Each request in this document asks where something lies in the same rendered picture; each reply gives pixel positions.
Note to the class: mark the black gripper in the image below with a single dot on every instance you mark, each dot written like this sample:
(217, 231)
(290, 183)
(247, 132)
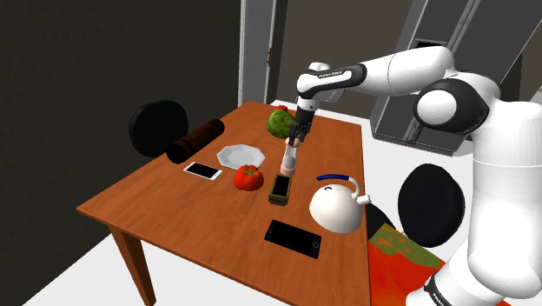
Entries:
(305, 116)

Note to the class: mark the red tomato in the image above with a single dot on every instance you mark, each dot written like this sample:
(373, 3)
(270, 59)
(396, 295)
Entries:
(248, 178)

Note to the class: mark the black smartphone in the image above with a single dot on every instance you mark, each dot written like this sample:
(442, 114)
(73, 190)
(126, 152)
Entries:
(293, 238)

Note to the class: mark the small red fruit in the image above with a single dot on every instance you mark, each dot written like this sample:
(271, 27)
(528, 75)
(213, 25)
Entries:
(282, 108)

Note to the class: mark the white shaker with peach caps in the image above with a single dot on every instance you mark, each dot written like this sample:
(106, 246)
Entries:
(289, 162)

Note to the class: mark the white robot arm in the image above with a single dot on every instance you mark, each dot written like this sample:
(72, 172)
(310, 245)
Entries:
(504, 178)

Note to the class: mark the brown wooden table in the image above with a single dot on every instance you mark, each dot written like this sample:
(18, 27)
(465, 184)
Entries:
(203, 220)

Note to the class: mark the green cabbage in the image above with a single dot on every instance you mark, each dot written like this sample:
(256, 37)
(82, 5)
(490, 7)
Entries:
(279, 123)

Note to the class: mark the small green open box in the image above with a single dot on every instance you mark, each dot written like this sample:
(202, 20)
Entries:
(280, 189)

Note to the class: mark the grey door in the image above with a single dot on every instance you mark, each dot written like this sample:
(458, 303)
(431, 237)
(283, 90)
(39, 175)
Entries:
(254, 46)

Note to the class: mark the grey refrigerator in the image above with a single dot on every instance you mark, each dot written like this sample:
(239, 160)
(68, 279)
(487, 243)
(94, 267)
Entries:
(423, 123)

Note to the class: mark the dark brown cylinder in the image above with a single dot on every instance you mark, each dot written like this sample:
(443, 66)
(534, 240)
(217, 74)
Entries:
(192, 142)

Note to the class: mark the white smartphone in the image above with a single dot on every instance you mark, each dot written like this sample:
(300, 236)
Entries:
(203, 170)

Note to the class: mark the white octagonal plate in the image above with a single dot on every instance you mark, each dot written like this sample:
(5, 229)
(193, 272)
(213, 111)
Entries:
(239, 156)

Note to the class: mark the red green patterned robot stand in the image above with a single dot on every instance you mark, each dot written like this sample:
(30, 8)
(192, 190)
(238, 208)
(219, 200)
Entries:
(393, 271)

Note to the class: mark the black round chair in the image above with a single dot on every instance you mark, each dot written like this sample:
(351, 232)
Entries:
(157, 127)
(431, 205)

